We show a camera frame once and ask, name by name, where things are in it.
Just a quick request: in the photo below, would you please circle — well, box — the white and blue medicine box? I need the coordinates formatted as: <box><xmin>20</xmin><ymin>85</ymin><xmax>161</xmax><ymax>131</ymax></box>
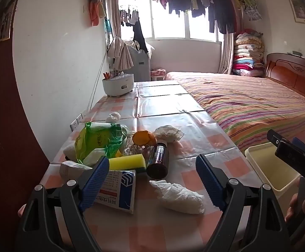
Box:
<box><xmin>93</xmin><ymin>169</ymin><xmax>137</xmax><ymax>214</ymax></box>

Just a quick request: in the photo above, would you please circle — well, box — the grey appliance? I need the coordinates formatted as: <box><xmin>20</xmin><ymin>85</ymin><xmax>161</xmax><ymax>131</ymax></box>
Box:
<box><xmin>128</xmin><ymin>46</ymin><xmax>151</xmax><ymax>82</ymax></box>

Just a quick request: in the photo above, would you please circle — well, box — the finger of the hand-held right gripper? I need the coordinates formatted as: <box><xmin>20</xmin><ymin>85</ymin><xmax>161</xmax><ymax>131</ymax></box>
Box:
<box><xmin>267</xmin><ymin>129</ymin><xmax>291</xmax><ymax>151</ymax></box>
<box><xmin>292</xmin><ymin>137</ymin><xmax>305</xmax><ymax>155</ymax></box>

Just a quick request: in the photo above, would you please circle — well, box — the white utensil holder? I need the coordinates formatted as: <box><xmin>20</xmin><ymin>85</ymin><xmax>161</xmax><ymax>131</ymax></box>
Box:
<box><xmin>102</xmin><ymin>73</ymin><xmax>135</xmax><ymax>97</ymax></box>

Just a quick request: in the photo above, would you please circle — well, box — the yellow sponge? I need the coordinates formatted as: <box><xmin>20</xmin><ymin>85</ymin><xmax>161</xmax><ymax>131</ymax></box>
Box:
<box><xmin>108</xmin><ymin>154</ymin><xmax>146</xmax><ymax>174</ymax></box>

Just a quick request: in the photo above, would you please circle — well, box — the dark plastic bottle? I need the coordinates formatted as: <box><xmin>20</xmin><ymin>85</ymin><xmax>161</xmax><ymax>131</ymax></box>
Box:
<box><xmin>146</xmin><ymin>141</ymin><xmax>170</xmax><ymax>179</ymax></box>

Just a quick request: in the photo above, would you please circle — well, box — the knotted green plastic bag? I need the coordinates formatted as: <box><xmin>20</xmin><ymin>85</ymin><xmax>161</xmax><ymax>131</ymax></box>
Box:
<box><xmin>74</xmin><ymin>112</ymin><xmax>129</xmax><ymax>166</ymax></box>

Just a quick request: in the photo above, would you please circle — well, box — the hanging sock dryer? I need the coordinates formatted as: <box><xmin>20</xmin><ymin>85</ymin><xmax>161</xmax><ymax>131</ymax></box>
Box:
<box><xmin>118</xmin><ymin>5</ymin><xmax>142</xmax><ymax>27</ymax></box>

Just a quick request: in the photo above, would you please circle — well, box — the beige window curtain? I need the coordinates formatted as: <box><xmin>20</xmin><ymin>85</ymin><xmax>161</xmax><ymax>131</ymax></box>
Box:
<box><xmin>219</xmin><ymin>33</ymin><xmax>234</xmax><ymax>74</ymax></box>

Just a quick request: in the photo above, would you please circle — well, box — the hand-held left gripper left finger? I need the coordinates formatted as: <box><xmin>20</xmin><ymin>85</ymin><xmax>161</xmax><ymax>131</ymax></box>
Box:
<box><xmin>16</xmin><ymin>156</ymin><xmax>111</xmax><ymax>252</ymax></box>

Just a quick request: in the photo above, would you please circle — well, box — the cream plastic bin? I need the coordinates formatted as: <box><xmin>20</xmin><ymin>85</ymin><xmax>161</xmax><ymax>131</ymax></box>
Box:
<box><xmin>244</xmin><ymin>142</ymin><xmax>304</xmax><ymax>208</ymax></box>

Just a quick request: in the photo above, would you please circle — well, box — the white fluffy plush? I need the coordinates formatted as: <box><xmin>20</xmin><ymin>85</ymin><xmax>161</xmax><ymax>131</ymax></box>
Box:
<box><xmin>154</xmin><ymin>126</ymin><xmax>185</xmax><ymax>143</ymax></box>

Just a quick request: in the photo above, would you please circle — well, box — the person's right hand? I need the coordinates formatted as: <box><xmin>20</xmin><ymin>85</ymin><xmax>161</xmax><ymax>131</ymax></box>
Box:
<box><xmin>284</xmin><ymin>194</ymin><xmax>305</xmax><ymax>233</ymax></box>

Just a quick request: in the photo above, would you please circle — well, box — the tied striped curtain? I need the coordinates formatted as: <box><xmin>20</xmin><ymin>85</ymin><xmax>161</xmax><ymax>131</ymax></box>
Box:
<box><xmin>105</xmin><ymin>0</ymin><xmax>134</xmax><ymax>70</ymax></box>

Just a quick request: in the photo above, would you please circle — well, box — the orange cloth on wall hook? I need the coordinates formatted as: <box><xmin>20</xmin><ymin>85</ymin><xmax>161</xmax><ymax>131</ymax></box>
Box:
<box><xmin>88</xmin><ymin>0</ymin><xmax>107</xmax><ymax>27</ymax></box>

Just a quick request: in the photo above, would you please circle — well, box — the orange plastic lid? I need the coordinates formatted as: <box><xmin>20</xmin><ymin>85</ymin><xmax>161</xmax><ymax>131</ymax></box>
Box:
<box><xmin>132</xmin><ymin>131</ymin><xmax>155</xmax><ymax>146</ymax></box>

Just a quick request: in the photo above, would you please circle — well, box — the white wall outlet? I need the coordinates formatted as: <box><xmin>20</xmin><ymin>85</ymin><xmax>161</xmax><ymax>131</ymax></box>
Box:
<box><xmin>69</xmin><ymin>113</ymin><xmax>88</xmax><ymax>132</ymax></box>

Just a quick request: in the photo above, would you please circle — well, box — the white plastic packet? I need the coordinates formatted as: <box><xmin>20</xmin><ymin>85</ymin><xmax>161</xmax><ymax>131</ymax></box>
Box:
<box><xmin>59</xmin><ymin>161</ymin><xmax>92</xmax><ymax>181</ymax></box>

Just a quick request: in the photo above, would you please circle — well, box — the black hanging garment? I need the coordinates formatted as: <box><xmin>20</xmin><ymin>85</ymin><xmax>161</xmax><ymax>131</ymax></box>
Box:
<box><xmin>131</xmin><ymin>18</ymin><xmax>149</xmax><ymax>53</ymax></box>

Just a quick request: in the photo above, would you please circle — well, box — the wooden headboard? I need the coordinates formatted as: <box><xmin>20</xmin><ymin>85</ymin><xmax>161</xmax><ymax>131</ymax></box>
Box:
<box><xmin>264</xmin><ymin>52</ymin><xmax>305</xmax><ymax>103</ymax></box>

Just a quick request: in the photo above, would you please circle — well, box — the stack of folded quilts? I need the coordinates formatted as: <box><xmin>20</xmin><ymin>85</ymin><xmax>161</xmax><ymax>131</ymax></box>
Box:
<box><xmin>231</xmin><ymin>29</ymin><xmax>266</xmax><ymax>78</ymax></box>

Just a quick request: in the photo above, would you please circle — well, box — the pink stool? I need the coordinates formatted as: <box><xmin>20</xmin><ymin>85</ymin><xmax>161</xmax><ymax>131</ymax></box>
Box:
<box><xmin>150</xmin><ymin>69</ymin><xmax>167</xmax><ymax>82</ymax></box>

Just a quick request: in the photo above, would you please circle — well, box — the bed with striped sheet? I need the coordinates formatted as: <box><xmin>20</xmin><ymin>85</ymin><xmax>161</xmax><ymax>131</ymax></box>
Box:
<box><xmin>163</xmin><ymin>71</ymin><xmax>305</xmax><ymax>154</ymax></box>

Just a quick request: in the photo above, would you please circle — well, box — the framed wall picture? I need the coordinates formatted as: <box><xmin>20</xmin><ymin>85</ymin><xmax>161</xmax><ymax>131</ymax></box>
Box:
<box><xmin>287</xmin><ymin>0</ymin><xmax>305</xmax><ymax>26</ymax></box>

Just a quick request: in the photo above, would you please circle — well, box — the thin wall cable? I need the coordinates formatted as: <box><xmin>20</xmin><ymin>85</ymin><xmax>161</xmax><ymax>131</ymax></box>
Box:
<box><xmin>88</xmin><ymin>50</ymin><xmax>109</xmax><ymax>111</ymax></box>

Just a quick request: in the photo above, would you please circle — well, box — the row of hanging clothes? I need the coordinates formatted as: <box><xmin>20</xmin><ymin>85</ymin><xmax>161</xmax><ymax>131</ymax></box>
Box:
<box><xmin>149</xmin><ymin>0</ymin><xmax>263</xmax><ymax>34</ymax></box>

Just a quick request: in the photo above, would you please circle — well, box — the door poster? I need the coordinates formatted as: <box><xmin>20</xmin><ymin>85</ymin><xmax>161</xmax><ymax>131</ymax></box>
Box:
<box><xmin>0</xmin><ymin>0</ymin><xmax>20</xmax><ymax>42</ymax></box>

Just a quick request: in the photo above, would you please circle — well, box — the window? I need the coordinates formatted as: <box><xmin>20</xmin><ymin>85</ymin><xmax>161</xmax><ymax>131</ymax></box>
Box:
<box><xmin>118</xmin><ymin>0</ymin><xmax>225</xmax><ymax>42</ymax></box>

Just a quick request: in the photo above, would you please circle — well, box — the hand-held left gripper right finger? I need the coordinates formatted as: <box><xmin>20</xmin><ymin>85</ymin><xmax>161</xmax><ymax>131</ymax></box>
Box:
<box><xmin>195</xmin><ymin>154</ymin><xmax>291</xmax><ymax>252</ymax></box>

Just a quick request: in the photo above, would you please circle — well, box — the dark red wooden door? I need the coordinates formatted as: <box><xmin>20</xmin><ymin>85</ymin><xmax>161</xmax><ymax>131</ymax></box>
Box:
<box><xmin>0</xmin><ymin>0</ymin><xmax>50</xmax><ymax>252</ymax></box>

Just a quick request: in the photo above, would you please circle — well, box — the bunch of orange chopsticks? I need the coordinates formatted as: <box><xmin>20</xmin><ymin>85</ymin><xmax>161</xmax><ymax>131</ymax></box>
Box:
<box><xmin>103</xmin><ymin>70</ymin><xmax>124</xmax><ymax>80</ymax></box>

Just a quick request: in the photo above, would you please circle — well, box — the white tissue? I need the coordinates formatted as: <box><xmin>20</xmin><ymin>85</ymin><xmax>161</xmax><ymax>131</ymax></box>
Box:
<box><xmin>149</xmin><ymin>180</ymin><xmax>205</xmax><ymax>214</ymax></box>

